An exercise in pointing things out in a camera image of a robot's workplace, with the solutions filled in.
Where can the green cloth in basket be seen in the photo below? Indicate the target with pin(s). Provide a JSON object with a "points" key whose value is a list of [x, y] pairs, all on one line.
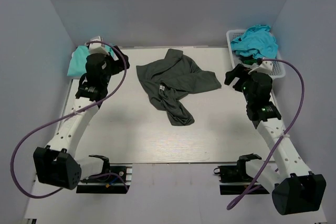
{"points": [[250, 60]]}

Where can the crumpled light blue t shirt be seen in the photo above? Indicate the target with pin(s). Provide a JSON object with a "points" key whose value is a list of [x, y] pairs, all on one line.
{"points": [[257, 41]]}

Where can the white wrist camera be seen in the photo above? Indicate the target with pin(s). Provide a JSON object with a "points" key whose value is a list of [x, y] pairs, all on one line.
{"points": [[265, 67], [95, 46]]}

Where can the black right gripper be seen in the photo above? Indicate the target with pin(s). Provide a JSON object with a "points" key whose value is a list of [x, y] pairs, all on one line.
{"points": [[231, 75]]}

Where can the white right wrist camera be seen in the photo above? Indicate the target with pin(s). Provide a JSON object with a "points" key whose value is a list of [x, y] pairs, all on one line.
{"points": [[265, 67]]}

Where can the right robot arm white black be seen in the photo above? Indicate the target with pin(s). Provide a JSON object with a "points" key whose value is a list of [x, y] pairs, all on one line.
{"points": [[294, 188]]}

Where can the white plastic basket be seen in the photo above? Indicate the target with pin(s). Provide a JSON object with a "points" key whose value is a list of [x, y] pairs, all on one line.
{"points": [[278, 69]]}

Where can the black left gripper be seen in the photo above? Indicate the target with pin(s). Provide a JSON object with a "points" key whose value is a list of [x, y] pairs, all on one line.
{"points": [[118, 65]]}

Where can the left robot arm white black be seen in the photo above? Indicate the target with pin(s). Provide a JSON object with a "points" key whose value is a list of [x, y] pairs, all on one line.
{"points": [[55, 163]]}

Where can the folded teal t shirt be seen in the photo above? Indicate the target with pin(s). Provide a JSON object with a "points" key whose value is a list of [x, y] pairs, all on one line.
{"points": [[77, 65]]}

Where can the dark grey t shirt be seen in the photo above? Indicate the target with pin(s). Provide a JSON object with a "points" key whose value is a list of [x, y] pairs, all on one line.
{"points": [[172, 78]]}

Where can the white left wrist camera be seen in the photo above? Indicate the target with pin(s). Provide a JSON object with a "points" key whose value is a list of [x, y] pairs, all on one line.
{"points": [[95, 46]]}

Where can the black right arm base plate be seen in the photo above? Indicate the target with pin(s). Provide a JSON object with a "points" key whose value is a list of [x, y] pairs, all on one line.
{"points": [[230, 181]]}

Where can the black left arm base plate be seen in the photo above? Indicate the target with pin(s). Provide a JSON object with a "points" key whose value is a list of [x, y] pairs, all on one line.
{"points": [[118, 183]]}

